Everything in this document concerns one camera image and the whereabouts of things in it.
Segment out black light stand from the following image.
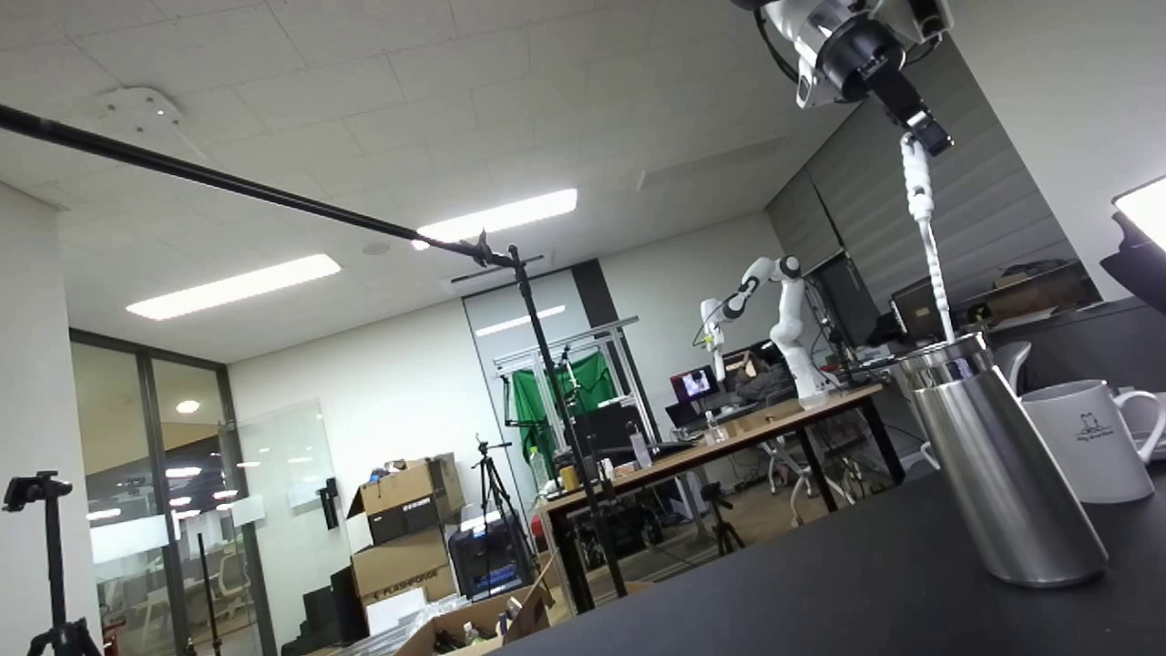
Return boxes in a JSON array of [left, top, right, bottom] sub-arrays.
[[469, 439, 529, 554]]

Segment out wooden desk with black legs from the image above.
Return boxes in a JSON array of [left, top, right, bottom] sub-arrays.
[[545, 382, 907, 612]]

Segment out green backdrop cloth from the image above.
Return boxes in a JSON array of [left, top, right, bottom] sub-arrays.
[[502, 350, 619, 466]]

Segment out open cardboard box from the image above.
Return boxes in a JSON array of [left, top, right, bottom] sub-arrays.
[[394, 558, 559, 656]]

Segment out black vertical stand pole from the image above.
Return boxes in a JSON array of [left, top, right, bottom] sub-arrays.
[[507, 248, 631, 601]]

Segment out tall black camera tripod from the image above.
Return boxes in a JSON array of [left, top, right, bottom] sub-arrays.
[[0, 466, 103, 656]]

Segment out black desk monitor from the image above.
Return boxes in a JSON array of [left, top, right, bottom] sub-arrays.
[[568, 403, 649, 466]]

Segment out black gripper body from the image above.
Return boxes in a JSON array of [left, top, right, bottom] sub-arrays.
[[813, 10, 912, 109]]

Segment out small lit monitor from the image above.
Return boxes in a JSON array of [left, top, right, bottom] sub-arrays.
[[669, 365, 722, 409]]

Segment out stainless steel jar with handle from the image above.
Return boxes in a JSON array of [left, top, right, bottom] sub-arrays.
[[891, 330, 1112, 593]]

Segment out black studio lamp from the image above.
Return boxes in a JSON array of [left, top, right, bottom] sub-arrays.
[[1099, 173, 1166, 324]]

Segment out white ceramic mug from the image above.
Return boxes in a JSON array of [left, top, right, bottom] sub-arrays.
[[1020, 377, 1166, 512]]

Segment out rectangular ceiling light panel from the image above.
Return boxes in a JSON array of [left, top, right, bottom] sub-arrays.
[[411, 188, 584, 251], [123, 251, 347, 324]]

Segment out black overhead boom pole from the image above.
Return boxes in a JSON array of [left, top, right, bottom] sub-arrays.
[[0, 104, 520, 271]]

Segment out grey roller blind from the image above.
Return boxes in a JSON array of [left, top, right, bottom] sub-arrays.
[[836, 69, 1079, 315], [767, 174, 845, 279]]

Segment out stacked cardboard boxes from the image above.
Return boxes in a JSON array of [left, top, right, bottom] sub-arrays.
[[344, 454, 468, 607]]

